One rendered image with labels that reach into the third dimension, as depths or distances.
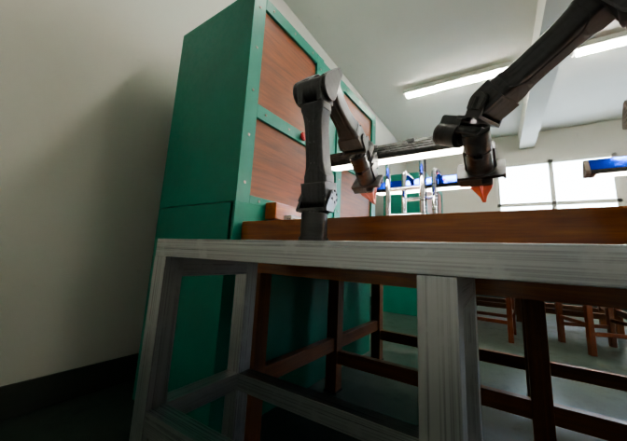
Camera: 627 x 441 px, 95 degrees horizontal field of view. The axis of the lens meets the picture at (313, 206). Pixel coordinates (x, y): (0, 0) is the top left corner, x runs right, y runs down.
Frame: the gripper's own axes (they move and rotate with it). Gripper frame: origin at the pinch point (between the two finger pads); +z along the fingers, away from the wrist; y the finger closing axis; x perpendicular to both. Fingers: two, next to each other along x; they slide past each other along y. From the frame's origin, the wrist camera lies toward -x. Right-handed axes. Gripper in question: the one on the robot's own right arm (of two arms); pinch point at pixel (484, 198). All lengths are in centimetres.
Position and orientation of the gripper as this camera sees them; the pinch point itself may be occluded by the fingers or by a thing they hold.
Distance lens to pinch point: 86.0
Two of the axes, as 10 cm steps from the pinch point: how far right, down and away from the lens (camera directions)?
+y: -8.2, 0.6, 5.6
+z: 4.0, 7.7, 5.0
